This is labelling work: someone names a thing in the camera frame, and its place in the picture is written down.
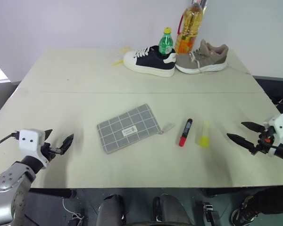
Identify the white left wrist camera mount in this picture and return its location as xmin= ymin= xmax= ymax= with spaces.
xmin=18 ymin=129 xmax=50 ymax=170

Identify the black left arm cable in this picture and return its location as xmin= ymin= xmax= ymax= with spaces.
xmin=0 ymin=132 xmax=21 ymax=153

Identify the green plastic bottle yellow cap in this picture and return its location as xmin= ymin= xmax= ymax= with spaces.
xmin=158 ymin=27 xmax=175 ymax=55

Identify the black marker with red cap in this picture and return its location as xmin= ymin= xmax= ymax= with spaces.
xmin=178 ymin=118 xmax=193 ymax=147

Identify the black metal floor bracket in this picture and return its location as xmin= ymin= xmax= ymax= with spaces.
xmin=201 ymin=202 xmax=220 ymax=226

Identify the beige sneaker with white sole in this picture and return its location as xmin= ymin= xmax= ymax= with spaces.
xmin=175 ymin=39 xmax=229 ymax=75

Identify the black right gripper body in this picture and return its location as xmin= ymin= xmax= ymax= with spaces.
xmin=255 ymin=126 xmax=278 ymax=155

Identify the yellow highlighter pen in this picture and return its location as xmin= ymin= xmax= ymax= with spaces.
xmin=198 ymin=121 xmax=211 ymax=148

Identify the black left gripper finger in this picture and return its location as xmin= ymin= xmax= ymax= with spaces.
xmin=58 ymin=133 xmax=75 ymax=156
xmin=43 ymin=129 xmax=53 ymax=142

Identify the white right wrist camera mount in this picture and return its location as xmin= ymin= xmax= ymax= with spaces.
xmin=263 ymin=113 xmax=283 ymax=157

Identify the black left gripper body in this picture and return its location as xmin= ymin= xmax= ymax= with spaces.
xmin=41 ymin=142 xmax=65 ymax=163

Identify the yellow clear plastic wrapper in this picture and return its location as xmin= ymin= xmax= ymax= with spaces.
xmin=111 ymin=46 xmax=133 ymax=67

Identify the large cooking oil bottle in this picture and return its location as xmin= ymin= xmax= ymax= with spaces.
xmin=174 ymin=0 xmax=203 ymax=55

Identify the black table frame bar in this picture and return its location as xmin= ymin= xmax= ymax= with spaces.
xmin=29 ymin=188 xmax=77 ymax=200

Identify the grey checked pencil pouch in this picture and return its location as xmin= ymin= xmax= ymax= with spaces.
xmin=96 ymin=103 xmax=175 ymax=155

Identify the bystander's black sneaker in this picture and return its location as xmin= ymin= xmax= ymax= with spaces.
xmin=231 ymin=195 xmax=260 ymax=224

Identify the dark grey rounded shape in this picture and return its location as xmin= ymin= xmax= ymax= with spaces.
xmin=98 ymin=194 xmax=130 ymax=226
xmin=153 ymin=193 xmax=191 ymax=226

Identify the bystander's dark trouser leg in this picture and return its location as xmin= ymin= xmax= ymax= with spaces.
xmin=252 ymin=187 xmax=283 ymax=215

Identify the thin white floor cable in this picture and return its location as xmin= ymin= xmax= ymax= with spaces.
xmin=62 ymin=199 xmax=84 ymax=221

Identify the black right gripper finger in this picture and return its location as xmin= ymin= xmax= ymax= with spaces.
xmin=226 ymin=133 xmax=259 ymax=155
xmin=241 ymin=121 xmax=265 ymax=134

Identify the black and white sneaker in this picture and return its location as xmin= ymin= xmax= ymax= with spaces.
xmin=123 ymin=45 xmax=176 ymax=78

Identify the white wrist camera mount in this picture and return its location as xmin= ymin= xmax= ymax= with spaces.
xmin=18 ymin=129 xmax=50 ymax=170
xmin=263 ymin=113 xmax=283 ymax=157

